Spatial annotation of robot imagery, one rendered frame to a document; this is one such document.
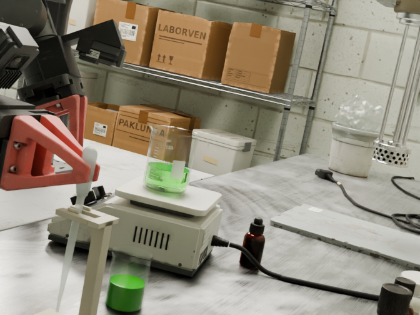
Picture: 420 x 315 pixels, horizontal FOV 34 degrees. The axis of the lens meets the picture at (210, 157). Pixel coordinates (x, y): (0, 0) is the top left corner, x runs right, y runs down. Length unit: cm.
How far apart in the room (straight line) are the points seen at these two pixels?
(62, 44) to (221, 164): 235
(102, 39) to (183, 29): 235
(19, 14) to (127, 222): 28
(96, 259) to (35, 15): 34
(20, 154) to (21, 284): 20
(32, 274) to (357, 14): 269
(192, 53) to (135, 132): 46
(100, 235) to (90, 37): 36
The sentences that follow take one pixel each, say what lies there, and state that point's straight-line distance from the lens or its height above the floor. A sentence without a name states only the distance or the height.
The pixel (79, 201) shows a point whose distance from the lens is 62.
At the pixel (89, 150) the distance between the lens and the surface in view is 61.
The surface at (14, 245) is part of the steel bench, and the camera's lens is 90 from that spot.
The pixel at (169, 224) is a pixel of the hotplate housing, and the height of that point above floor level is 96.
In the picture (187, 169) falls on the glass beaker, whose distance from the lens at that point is 89.
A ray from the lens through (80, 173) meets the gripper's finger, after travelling 61.
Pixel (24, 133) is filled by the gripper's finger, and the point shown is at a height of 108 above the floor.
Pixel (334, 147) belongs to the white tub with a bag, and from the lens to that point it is 192.
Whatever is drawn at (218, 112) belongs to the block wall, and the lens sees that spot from 354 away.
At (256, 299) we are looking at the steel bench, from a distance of 86.
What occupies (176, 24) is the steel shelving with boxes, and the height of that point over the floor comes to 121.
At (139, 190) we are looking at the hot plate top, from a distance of 89.
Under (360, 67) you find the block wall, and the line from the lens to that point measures 332.
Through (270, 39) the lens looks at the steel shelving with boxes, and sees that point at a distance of 307.
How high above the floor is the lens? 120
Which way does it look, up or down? 10 degrees down
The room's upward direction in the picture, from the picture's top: 11 degrees clockwise
